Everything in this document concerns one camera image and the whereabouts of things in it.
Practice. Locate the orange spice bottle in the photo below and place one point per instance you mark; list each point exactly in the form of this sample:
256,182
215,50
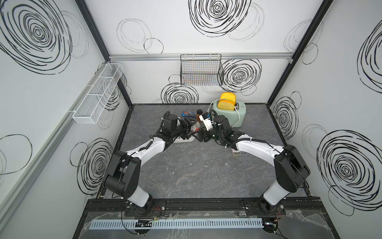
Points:
199,113

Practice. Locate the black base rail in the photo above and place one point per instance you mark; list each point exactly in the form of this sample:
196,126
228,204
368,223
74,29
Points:
163,207

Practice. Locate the white slotted cable duct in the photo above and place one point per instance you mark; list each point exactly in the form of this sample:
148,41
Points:
219,223

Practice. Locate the yellow toast slice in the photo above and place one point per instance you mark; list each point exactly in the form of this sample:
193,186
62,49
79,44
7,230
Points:
227,105
228,96

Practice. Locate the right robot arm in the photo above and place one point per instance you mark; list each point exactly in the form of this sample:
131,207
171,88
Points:
290,168

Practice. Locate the aluminium wall rail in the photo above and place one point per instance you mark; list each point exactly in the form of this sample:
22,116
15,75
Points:
199,56

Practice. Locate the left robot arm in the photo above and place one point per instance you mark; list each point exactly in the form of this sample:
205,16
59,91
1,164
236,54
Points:
123,172

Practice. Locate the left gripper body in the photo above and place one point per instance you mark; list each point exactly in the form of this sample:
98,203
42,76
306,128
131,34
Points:
184,128

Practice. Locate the mint green toaster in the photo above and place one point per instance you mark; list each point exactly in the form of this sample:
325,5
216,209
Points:
235,117

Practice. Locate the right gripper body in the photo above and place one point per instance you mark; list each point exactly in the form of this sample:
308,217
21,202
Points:
211,134

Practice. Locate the white storage box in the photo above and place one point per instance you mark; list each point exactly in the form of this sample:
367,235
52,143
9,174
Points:
180,140

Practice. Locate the blue candy packet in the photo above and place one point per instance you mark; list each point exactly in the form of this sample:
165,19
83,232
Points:
189,114

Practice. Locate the yellow toast slice back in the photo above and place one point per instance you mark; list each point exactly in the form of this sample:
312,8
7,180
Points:
228,96

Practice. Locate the yellow toast slice front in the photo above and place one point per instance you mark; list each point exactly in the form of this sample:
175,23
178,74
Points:
227,105

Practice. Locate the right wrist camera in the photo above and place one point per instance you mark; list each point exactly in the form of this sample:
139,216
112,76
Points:
205,118

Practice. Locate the black wire basket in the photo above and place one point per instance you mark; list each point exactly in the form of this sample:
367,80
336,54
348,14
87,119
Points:
201,72

